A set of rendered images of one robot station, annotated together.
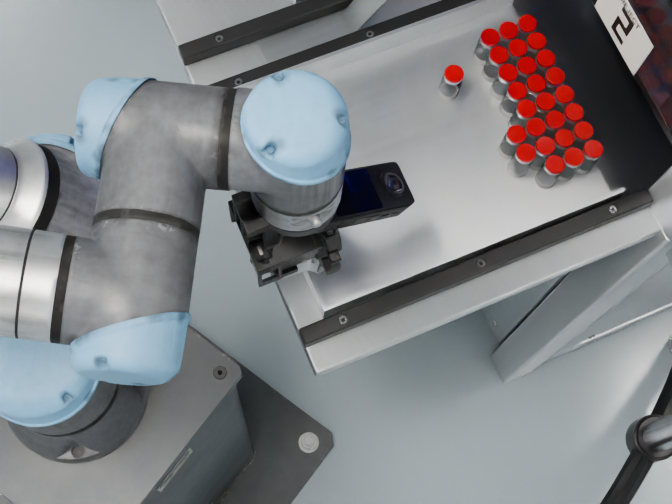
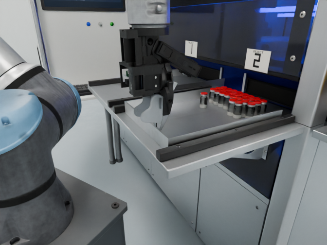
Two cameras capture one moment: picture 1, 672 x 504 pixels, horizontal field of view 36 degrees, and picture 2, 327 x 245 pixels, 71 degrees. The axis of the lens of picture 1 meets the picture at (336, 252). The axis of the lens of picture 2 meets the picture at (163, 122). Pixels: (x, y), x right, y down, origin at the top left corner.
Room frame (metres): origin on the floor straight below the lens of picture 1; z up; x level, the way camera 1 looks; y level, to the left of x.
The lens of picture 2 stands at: (-0.15, -0.01, 1.13)
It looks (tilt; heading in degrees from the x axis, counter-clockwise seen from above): 24 degrees down; 4
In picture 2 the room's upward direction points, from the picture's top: straight up
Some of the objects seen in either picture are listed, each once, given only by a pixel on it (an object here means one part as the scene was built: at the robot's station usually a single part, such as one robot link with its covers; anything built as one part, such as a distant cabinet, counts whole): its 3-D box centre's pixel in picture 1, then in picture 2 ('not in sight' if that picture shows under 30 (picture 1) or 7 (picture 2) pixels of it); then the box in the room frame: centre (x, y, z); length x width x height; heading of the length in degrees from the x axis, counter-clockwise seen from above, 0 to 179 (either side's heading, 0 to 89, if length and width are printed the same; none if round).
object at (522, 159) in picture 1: (521, 160); (237, 109); (0.45, -0.18, 0.90); 0.02 x 0.02 x 0.05
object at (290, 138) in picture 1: (292, 143); not in sight; (0.30, 0.04, 1.22); 0.09 x 0.08 x 0.11; 94
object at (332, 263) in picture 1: (321, 249); (163, 93); (0.29, 0.01, 1.00); 0.05 x 0.02 x 0.09; 32
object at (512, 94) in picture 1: (517, 108); (229, 102); (0.51, -0.17, 0.90); 0.18 x 0.02 x 0.05; 32
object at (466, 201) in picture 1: (423, 146); (199, 111); (0.45, -0.07, 0.90); 0.34 x 0.26 x 0.04; 122
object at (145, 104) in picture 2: not in sight; (147, 110); (0.31, 0.05, 0.95); 0.06 x 0.03 x 0.09; 122
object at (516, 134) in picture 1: (512, 142); (231, 107); (0.47, -0.17, 0.90); 0.02 x 0.02 x 0.05
